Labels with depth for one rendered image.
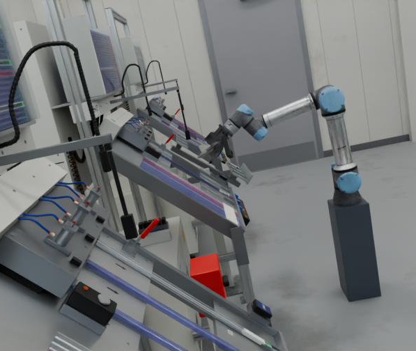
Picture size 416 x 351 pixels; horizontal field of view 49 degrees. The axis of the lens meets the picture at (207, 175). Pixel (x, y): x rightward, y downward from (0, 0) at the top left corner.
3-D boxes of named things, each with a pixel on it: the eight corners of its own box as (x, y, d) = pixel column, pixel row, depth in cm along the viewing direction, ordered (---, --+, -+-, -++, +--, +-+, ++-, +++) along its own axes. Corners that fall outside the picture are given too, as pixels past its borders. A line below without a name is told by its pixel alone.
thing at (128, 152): (168, 162, 256) (172, 154, 255) (160, 195, 192) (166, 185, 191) (116, 131, 251) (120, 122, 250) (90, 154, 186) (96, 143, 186)
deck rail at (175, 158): (225, 196, 264) (230, 187, 263) (225, 197, 262) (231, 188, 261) (116, 130, 253) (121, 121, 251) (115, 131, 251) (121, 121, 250)
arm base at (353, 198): (357, 194, 258) (355, 177, 256) (365, 203, 243) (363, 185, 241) (329, 200, 259) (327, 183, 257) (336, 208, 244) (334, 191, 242)
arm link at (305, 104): (332, 79, 240) (245, 116, 250) (335, 81, 229) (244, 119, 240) (340, 100, 242) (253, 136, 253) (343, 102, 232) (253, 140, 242)
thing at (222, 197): (226, 192, 261) (229, 188, 260) (237, 235, 197) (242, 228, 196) (197, 175, 258) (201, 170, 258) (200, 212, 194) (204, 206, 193)
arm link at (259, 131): (269, 128, 240) (253, 114, 239) (269, 132, 229) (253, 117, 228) (258, 139, 242) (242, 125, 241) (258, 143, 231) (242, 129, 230)
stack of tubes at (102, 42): (122, 88, 244) (109, 35, 238) (104, 94, 194) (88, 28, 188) (99, 92, 244) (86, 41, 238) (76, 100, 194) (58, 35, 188)
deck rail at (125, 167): (237, 241, 198) (244, 229, 196) (237, 242, 196) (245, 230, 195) (90, 154, 187) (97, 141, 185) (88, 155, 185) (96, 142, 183)
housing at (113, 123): (120, 136, 251) (134, 114, 249) (104, 153, 204) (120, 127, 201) (108, 129, 250) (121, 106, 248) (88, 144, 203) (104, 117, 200)
